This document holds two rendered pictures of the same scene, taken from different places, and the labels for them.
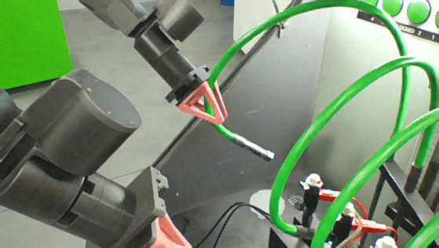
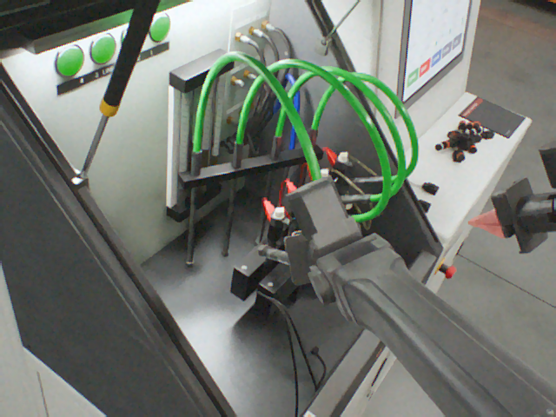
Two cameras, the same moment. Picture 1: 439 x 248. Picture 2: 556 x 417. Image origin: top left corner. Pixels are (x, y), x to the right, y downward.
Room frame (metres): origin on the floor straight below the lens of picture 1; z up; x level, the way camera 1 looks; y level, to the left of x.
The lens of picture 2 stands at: (0.93, 0.42, 1.80)
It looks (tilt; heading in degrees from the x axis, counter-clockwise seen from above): 42 degrees down; 234
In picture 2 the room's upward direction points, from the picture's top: 12 degrees clockwise
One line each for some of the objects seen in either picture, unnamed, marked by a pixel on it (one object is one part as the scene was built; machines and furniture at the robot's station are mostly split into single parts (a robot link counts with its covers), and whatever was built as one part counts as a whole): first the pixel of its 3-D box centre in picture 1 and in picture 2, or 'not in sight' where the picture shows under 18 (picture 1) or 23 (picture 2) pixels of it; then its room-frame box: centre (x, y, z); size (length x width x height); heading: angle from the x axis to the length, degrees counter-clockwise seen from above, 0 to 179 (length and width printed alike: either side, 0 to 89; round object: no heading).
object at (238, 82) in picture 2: not in sight; (249, 74); (0.40, -0.52, 1.20); 0.13 x 0.03 x 0.31; 27
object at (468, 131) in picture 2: not in sight; (466, 137); (-0.23, -0.39, 1.01); 0.23 x 0.11 x 0.06; 27
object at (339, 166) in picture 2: not in sight; (335, 197); (0.28, -0.28, 1.02); 0.05 x 0.03 x 0.21; 117
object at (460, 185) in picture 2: not in sight; (456, 155); (-0.20, -0.37, 0.97); 0.70 x 0.22 x 0.03; 27
